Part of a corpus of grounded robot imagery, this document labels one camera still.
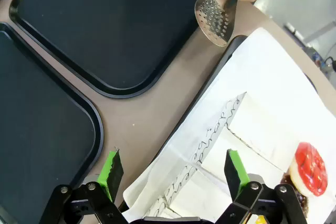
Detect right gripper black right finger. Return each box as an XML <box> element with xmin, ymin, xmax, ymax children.
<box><xmin>215</xmin><ymin>148</ymin><xmax>308</xmax><ymax>224</ymax></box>

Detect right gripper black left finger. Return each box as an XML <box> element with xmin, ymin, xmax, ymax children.
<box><xmin>39</xmin><ymin>147</ymin><xmax>129</xmax><ymax>224</ymax></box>

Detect red glazed donut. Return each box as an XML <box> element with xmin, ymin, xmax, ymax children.
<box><xmin>288</xmin><ymin>141</ymin><xmax>329</xmax><ymax>197</ymax></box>

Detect perforated metal serving tongs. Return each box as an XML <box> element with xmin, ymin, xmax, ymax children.
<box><xmin>194</xmin><ymin>0</ymin><xmax>299</xmax><ymax>47</ymax></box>

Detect white script-printed paper box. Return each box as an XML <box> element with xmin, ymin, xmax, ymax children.
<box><xmin>146</xmin><ymin>167</ymin><xmax>233</xmax><ymax>219</ymax></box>

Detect chocolate donut with sprinkles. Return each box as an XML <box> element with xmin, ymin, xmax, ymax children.
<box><xmin>280</xmin><ymin>170</ymin><xmax>312</xmax><ymax>218</ymax></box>

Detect black plastic serving tray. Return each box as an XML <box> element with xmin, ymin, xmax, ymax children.
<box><xmin>118</xmin><ymin>34</ymin><xmax>249</xmax><ymax>211</ymax></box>
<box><xmin>9</xmin><ymin>0</ymin><xmax>215</xmax><ymax>99</ymax></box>
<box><xmin>0</xmin><ymin>22</ymin><xmax>105</xmax><ymax>224</ymax></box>

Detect white paper sheet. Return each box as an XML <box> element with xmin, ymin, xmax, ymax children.
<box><xmin>122</xmin><ymin>26</ymin><xmax>336</xmax><ymax>224</ymax></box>

